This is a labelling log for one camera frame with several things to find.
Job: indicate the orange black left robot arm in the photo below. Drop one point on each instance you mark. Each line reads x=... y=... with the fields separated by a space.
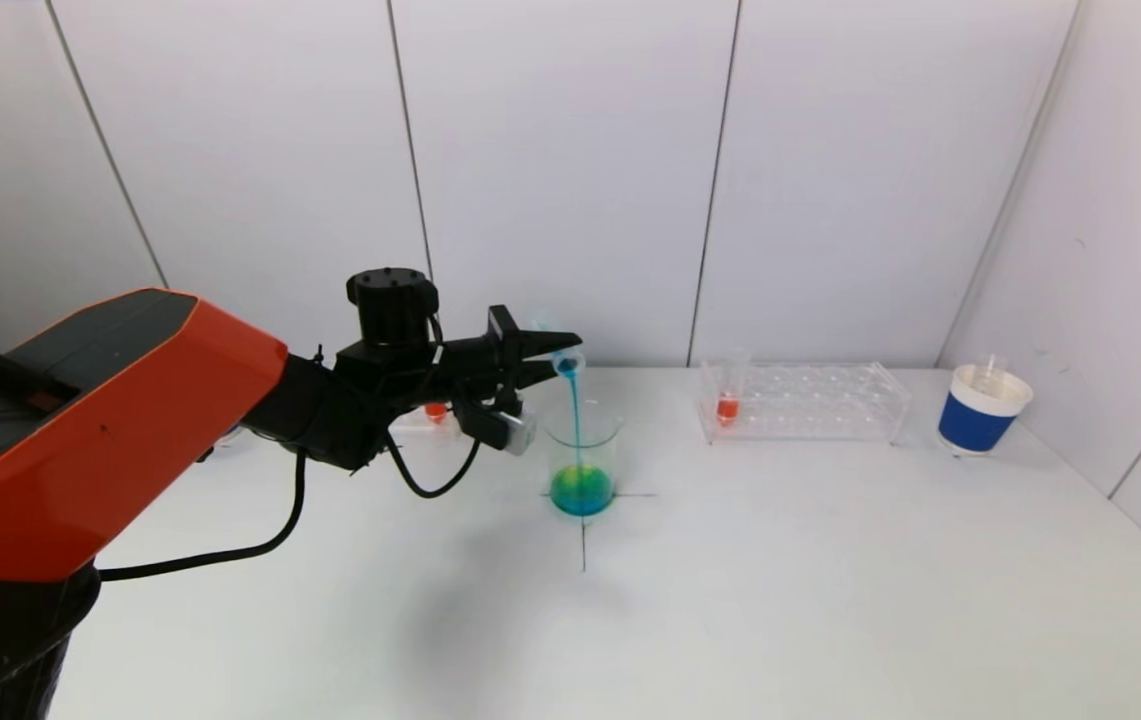
x=120 y=420

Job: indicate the test tube with red pigment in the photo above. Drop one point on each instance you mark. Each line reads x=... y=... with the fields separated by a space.
x=436 y=411
x=727 y=408

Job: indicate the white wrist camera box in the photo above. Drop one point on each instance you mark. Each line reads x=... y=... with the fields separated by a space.
x=517 y=430

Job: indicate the clear glass beaker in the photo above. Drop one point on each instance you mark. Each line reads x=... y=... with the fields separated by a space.
x=582 y=492

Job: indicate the white paper cup blue sleeve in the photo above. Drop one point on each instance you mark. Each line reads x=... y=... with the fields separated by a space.
x=972 y=425

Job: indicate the test tube with blue pigment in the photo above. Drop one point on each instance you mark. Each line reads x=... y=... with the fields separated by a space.
x=570 y=362

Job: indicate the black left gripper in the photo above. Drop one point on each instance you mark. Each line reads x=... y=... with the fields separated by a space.
x=505 y=347

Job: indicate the test tube with yellow pigment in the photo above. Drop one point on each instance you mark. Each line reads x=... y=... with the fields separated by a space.
x=990 y=368

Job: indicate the clear acrylic test tube rack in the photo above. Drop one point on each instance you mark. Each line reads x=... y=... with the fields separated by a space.
x=800 y=405
x=452 y=427

